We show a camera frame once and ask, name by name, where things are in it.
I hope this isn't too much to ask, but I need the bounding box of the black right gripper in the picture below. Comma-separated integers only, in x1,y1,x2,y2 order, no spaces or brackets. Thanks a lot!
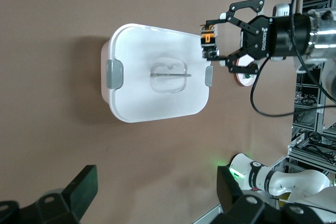
205,0,311,76

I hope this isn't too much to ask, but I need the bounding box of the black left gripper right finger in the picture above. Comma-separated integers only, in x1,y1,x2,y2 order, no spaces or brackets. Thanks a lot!
213,166,327,224

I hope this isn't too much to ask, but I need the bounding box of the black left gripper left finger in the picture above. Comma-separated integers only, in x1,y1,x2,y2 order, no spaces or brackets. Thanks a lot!
0,165,99,224

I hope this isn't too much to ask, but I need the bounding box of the black orange switch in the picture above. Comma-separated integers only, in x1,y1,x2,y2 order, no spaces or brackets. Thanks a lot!
199,24,221,60

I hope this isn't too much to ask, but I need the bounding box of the white lidded storage box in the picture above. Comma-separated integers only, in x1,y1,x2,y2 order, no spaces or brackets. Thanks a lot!
100,23,215,124

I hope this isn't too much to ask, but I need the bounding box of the pink round plate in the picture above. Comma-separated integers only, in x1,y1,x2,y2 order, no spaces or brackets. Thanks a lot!
234,53,260,88

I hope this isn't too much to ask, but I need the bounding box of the background equipment rack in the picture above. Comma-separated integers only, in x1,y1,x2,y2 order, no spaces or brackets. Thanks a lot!
287,0,336,180

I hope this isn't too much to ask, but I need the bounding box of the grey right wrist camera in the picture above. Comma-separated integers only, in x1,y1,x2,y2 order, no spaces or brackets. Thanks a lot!
272,3,291,18

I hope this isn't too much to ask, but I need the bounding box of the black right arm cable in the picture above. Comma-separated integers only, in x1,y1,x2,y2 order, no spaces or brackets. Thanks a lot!
249,0,336,117

